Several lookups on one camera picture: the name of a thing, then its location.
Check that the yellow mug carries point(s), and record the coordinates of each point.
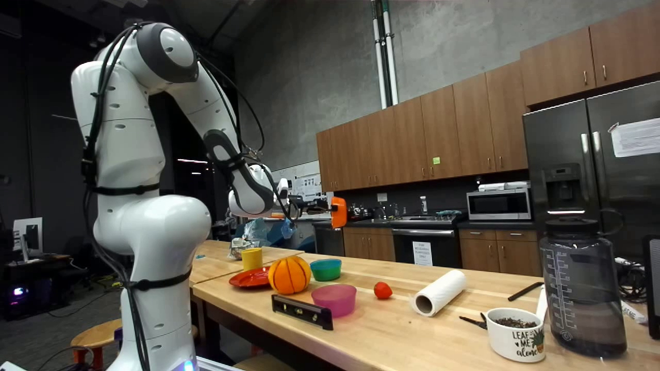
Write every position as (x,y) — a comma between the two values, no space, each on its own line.
(251,257)

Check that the dark clear water jug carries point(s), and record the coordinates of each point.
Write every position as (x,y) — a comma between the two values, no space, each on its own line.
(582,294)

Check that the black pen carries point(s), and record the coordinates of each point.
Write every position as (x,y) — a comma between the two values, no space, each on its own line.
(526,290)

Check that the blue cloth bundle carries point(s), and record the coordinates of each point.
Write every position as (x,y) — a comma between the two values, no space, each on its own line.
(271,231)

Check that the long brown upper cabinets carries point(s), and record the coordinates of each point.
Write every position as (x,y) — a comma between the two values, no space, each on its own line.
(413,145)

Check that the silver microwave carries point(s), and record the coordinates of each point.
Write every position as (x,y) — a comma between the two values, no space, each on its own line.
(495,204)

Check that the clear plastic bag with items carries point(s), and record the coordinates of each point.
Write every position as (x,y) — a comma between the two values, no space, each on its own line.
(240,245)

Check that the teal green bowl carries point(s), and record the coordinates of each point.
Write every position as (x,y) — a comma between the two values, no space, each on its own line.
(326,271)

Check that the red glossy plate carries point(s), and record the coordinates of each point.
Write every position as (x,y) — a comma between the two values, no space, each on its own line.
(248,278)

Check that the brown sink base cabinet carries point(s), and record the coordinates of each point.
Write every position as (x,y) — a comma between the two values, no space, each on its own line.
(370,244)

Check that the brown base cabinet with drawers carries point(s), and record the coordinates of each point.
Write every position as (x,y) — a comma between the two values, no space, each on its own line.
(497,249)

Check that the dark bean pile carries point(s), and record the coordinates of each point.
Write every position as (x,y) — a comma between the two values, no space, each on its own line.
(515,321)

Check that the green sticky note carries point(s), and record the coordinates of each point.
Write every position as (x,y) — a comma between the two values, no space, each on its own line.
(436,158)

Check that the orange plush basketball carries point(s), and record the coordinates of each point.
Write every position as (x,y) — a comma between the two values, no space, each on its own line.
(289,275)

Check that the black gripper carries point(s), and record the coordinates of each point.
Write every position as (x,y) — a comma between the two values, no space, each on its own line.
(302,204)

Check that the white paper towel roll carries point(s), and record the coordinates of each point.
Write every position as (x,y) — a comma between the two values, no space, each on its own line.
(439,290)

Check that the white bottle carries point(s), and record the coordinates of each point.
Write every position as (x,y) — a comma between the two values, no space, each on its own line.
(423,204)

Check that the brown cabinet over fridge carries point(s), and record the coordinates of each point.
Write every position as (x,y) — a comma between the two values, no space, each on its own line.
(584,54)

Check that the small desk monitor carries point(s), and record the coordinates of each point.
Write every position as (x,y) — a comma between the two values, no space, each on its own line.
(27,237)

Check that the white paper notice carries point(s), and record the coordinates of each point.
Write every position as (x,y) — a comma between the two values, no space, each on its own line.
(423,252)
(636,136)

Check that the grey wall pipe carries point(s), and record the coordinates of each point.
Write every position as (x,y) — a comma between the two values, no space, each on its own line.
(383,54)

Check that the black built-in oven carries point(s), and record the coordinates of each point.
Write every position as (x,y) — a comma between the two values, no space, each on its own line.
(439,244)

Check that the wooden seat red stool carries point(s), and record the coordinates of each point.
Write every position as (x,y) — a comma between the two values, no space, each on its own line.
(95,331)

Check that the orange plastic bowl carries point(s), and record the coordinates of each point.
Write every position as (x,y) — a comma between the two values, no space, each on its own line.
(339,212)

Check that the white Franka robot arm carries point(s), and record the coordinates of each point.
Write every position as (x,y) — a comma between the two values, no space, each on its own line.
(150,233)

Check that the white printed mug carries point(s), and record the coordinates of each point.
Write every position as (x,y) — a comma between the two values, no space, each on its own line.
(515,343)

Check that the stainless steel fridge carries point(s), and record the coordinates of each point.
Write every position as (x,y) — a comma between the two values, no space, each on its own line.
(570,172)

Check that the black spirit level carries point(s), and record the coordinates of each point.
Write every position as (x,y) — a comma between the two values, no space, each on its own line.
(302,312)

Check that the white tray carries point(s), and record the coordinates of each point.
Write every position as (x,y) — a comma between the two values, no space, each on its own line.
(503,185)

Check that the red toy strawberry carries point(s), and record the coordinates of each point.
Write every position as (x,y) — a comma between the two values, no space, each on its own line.
(381,290)

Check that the pink plastic bowl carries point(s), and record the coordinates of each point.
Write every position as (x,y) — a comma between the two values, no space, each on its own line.
(332,300)

